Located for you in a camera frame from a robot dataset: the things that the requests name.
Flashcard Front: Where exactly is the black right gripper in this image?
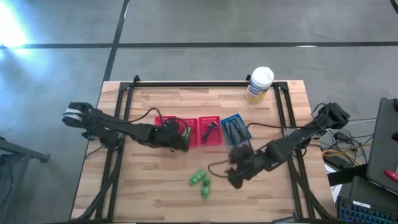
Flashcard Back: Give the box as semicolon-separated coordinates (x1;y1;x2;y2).
226;144;269;190

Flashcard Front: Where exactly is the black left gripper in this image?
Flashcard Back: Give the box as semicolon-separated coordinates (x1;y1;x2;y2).
151;120;192;153

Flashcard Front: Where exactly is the red plastic basket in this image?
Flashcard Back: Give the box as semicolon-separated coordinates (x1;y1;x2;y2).
154;115;199;148
198;115;224;146

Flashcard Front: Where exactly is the blue plastic basket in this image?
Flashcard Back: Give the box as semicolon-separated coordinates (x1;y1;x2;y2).
220;113;253;147

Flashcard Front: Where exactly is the white disinfecting wipes canister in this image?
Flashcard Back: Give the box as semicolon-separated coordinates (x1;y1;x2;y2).
244;66;275;105

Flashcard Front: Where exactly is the black flat bar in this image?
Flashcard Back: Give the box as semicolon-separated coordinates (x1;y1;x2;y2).
326;164;368;187

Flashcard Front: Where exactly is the black computer case blue grille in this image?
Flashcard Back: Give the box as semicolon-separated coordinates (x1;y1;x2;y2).
336;175;398;224

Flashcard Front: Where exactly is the grey laptop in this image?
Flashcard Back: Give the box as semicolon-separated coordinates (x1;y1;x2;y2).
366;97;398;195

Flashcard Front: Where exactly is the grey metal cart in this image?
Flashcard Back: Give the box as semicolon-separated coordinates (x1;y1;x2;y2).
0;136;51;224

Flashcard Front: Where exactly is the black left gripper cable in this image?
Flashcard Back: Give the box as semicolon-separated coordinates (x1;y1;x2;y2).
161;116;189;131

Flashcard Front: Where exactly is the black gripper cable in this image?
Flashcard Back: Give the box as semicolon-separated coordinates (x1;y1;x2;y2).
161;116;189;131
207;159;233;179

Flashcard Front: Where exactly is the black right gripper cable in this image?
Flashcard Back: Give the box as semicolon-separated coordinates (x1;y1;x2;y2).
207;159;233;179

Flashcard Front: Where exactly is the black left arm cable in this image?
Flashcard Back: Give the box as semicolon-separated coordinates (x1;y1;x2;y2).
129;107;164;124

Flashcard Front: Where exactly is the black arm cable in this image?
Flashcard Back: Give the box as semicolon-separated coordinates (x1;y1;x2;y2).
129;107;164;124
246;121;301;147

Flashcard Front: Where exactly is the black aluminium table frame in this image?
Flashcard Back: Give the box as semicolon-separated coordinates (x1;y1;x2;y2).
73;74;338;224

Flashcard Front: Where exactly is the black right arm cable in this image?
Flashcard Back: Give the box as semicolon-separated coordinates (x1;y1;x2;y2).
246;121;301;147

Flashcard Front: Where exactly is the yellow cable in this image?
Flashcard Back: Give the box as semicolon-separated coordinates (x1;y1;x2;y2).
322;148;373;158

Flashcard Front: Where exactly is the black cable bundle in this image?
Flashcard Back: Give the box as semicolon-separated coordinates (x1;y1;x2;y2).
323;127;374;166

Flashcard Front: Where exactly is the red handled tool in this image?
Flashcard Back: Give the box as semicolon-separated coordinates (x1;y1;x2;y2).
384;169;398;183

